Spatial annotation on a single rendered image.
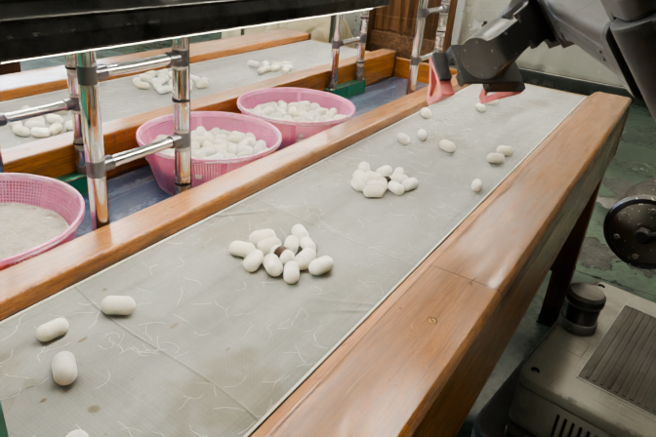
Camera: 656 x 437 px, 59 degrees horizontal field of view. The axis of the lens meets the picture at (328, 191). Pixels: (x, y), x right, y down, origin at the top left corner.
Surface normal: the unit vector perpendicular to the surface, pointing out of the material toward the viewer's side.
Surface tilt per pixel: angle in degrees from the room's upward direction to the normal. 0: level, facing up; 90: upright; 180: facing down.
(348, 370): 0
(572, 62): 87
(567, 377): 1
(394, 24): 90
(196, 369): 0
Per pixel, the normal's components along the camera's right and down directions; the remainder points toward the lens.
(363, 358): 0.08, -0.90
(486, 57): -0.65, 0.57
